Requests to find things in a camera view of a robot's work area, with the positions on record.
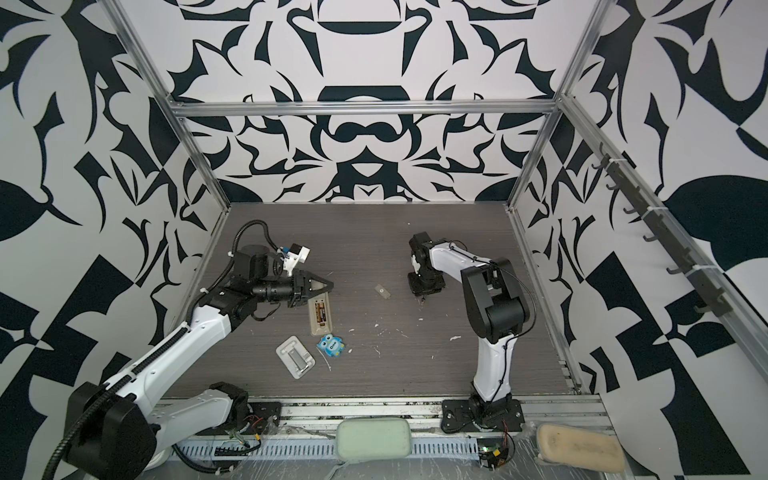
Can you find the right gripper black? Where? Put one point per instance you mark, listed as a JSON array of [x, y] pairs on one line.
[[417, 290]]

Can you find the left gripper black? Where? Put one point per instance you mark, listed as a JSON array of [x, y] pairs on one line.
[[301, 291]]

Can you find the white remote control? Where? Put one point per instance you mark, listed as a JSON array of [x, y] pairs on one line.
[[320, 315]]

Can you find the beige battery cover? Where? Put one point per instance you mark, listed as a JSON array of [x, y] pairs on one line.
[[382, 291]]

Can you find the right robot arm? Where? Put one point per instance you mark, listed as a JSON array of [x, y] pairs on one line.
[[496, 305]]

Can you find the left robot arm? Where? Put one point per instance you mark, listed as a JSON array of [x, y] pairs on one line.
[[114, 430]]

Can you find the white phone stand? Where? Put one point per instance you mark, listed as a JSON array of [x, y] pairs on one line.
[[295, 357]]

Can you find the green sponge pad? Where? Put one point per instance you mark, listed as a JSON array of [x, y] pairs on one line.
[[371, 439]]

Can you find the small circuit board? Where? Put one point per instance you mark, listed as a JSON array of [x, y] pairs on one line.
[[494, 453]]

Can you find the beige sponge pad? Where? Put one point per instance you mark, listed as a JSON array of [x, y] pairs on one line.
[[579, 448]]

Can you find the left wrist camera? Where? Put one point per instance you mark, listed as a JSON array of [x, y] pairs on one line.
[[293, 256]]

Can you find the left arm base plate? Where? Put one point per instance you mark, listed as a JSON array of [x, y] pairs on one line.
[[258, 417]]

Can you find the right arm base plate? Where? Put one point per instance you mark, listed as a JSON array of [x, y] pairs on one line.
[[475, 415]]

